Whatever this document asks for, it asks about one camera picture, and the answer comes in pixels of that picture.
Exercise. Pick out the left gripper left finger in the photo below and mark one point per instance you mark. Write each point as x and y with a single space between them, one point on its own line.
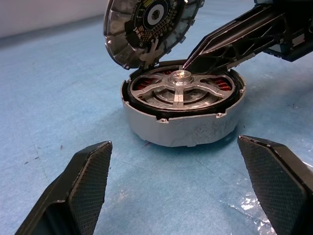
80 186

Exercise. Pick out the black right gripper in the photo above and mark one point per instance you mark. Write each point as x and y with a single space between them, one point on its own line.
298 27

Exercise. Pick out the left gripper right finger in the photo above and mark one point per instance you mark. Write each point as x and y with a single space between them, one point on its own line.
276 181

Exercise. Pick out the silver spoked rotor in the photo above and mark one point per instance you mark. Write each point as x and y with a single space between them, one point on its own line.
179 84

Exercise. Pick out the silver round motor housing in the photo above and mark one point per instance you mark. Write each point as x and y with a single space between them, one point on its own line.
185 127

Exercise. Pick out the round motor lid with circuit board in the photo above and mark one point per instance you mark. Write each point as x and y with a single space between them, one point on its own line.
151 27

